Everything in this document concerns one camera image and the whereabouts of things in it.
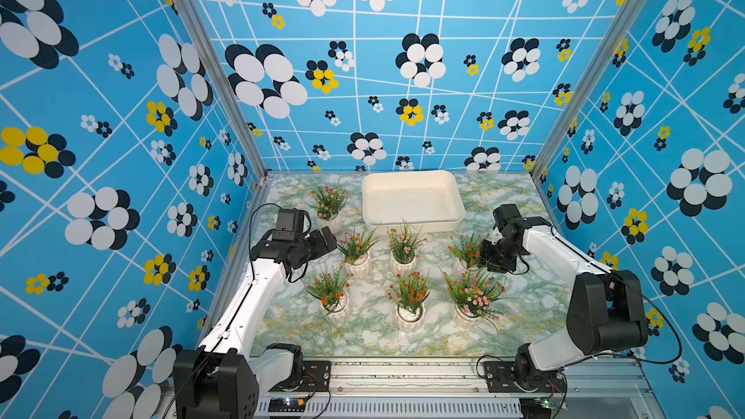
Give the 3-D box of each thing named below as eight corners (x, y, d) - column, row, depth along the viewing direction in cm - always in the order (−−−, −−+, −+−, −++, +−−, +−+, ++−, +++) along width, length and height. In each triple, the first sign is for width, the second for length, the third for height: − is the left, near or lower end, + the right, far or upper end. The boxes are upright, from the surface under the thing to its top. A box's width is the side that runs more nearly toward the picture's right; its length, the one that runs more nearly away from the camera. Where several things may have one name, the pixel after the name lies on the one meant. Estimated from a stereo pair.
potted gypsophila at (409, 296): (390, 333, 82) (391, 317, 71) (389, 290, 91) (390, 270, 79) (427, 333, 82) (434, 317, 71) (423, 290, 90) (428, 270, 79)
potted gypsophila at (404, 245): (387, 275, 93) (387, 256, 82) (386, 240, 101) (387, 218, 91) (422, 275, 93) (427, 255, 82) (419, 240, 101) (423, 218, 91)
